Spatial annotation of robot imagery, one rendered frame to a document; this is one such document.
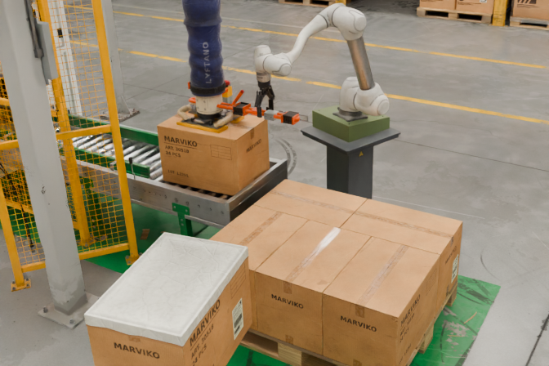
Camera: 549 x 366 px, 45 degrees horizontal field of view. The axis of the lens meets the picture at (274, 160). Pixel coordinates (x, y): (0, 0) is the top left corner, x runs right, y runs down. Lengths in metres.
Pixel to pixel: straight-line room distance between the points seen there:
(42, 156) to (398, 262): 2.00
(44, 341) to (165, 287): 1.68
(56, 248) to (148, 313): 1.63
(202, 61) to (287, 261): 1.35
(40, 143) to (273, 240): 1.38
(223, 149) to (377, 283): 1.32
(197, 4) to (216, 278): 1.89
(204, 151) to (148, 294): 1.75
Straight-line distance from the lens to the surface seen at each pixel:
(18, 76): 3.67
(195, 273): 2.69
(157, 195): 4.41
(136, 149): 5.13
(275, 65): 3.79
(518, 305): 4.33
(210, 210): 4.15
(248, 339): 3.91
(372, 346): 3.40
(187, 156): 4.30
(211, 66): 4.12
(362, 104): 4.35
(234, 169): 4.13
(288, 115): 3.95
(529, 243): 4.95
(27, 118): 3.74
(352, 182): 4.66
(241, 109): 4.10
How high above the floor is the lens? 2.53
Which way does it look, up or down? 25 degrees down
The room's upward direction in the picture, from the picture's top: 2 degrees counter-clockwise
